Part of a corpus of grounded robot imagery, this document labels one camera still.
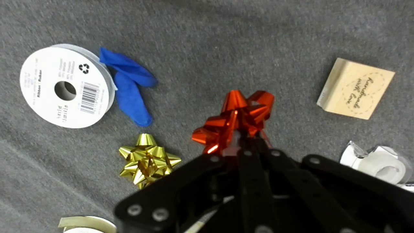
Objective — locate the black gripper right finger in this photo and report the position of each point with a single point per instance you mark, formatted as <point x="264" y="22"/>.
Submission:
<point x="341" y="200"/>

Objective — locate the small beige stamp block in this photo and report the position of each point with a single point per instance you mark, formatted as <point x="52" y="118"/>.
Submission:
<point x="354" y="90"/>

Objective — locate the red gift bow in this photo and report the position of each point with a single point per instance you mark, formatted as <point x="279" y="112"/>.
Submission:
<point x="239" y="114"/>

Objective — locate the white ribbon spool far edge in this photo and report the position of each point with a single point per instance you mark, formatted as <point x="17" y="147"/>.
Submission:
<point x="86" y="224"/>

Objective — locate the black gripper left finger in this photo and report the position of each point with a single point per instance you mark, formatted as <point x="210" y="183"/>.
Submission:
<point x="178" y="201"/>

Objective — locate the white spool with blue ribbon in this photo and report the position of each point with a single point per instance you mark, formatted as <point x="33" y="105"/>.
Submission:
<point x="72" y="87"/>

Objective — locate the clear tape dispenser roll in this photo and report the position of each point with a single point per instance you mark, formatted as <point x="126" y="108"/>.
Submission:
<point x="382" y="162"/>

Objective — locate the gold gift bow near spool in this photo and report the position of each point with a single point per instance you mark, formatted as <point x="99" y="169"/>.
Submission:
<point x="147" y="162"/>

